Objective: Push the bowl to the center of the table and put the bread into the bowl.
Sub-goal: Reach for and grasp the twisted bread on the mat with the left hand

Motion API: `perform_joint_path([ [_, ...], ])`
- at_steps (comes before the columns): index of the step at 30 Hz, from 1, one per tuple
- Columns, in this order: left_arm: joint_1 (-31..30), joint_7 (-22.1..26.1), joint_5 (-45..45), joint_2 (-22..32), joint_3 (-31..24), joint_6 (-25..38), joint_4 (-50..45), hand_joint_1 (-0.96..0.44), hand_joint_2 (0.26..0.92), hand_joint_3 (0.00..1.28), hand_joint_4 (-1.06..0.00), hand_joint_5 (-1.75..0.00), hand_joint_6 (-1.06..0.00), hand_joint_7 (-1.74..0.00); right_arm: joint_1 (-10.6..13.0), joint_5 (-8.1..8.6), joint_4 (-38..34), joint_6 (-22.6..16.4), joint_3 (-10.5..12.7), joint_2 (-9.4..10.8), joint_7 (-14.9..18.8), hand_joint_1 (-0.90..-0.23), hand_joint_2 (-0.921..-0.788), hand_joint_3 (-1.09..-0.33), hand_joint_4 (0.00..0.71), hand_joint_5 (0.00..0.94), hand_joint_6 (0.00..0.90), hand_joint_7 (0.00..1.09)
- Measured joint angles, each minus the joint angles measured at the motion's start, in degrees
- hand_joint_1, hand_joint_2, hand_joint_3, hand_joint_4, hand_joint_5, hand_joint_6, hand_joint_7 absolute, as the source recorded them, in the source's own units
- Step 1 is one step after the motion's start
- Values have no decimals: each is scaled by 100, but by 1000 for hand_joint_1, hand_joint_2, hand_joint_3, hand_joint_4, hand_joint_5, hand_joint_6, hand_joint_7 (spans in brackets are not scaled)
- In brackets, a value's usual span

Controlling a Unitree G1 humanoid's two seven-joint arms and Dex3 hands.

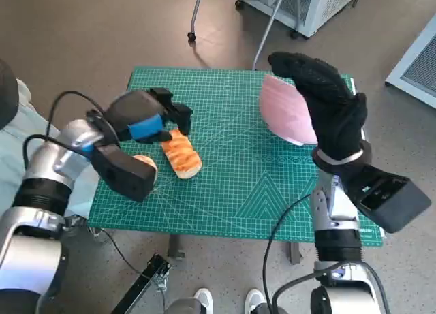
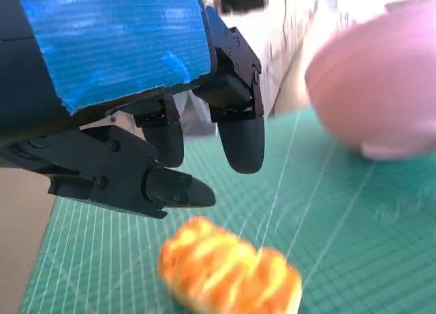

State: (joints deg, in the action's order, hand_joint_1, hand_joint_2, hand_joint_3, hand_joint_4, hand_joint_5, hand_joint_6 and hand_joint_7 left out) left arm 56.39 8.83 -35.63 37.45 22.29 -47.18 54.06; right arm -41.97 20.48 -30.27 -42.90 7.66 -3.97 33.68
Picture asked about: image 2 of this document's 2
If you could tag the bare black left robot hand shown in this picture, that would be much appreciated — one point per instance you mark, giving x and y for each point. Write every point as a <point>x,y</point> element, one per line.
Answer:
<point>112,45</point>

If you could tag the long orange striped toy bread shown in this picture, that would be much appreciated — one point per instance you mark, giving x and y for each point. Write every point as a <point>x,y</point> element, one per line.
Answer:
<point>228,266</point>

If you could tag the pink bowl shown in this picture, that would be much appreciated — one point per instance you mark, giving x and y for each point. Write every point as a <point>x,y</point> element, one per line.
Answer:
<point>374,82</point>

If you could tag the green cutting mat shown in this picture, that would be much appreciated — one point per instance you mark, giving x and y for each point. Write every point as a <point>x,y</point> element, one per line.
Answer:
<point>357,242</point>

